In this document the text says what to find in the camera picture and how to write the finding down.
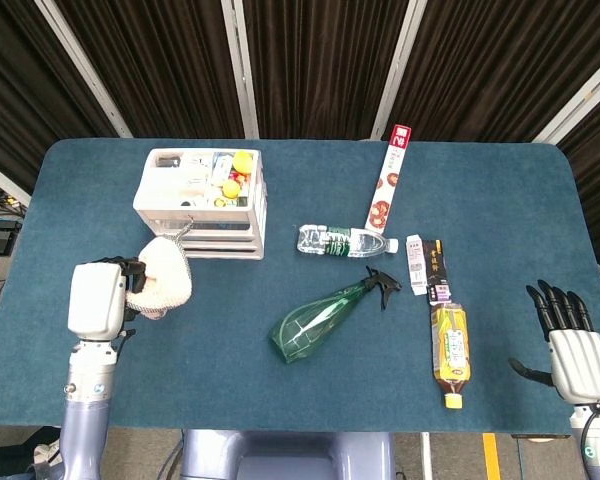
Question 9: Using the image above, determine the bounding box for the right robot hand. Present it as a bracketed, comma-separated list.
[508, 279, 600, 406]

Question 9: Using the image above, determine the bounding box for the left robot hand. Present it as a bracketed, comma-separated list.
[67, 256, 149, 342]

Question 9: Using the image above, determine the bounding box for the white storage drawer organizer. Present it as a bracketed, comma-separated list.
[132, 147, 269, 261]

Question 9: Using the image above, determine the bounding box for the tea bottle yellow label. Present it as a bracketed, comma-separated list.
[430, 301, 472, 410]

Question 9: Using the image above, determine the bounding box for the white shoe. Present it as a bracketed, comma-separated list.
[32, 439, 64, 470]

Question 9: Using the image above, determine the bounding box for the blue felt table cover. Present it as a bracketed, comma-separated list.
[0, 138, 600, 435]

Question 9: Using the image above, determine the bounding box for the black snack packet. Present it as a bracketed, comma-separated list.
[421, 239, 454, 306]

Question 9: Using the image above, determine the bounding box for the small white carton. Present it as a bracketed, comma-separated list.
[405, 234, 429, 297]

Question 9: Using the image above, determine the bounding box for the green spray bottle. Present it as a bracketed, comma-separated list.
[267, 266, 403, 365]

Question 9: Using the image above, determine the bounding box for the blue-grey robot torso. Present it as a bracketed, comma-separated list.
[179, 429, 396, 480]

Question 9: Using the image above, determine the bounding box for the clear water bottle green label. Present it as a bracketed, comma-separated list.
[295, 224, 400, 260]

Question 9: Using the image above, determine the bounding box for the long red white box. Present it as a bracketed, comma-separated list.
[364, 123, 412, 233]

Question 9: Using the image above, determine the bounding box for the dark brown curtain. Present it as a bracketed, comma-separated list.
[0, 0, 600, 266]

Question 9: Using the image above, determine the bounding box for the white aluminium frame post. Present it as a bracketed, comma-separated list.
[369, 0, 428, 141]
[532, 46, 600, 146]
[0, 155, 32, 207]
[220, 0, 260, 140]
[33, 0, 134, 139]

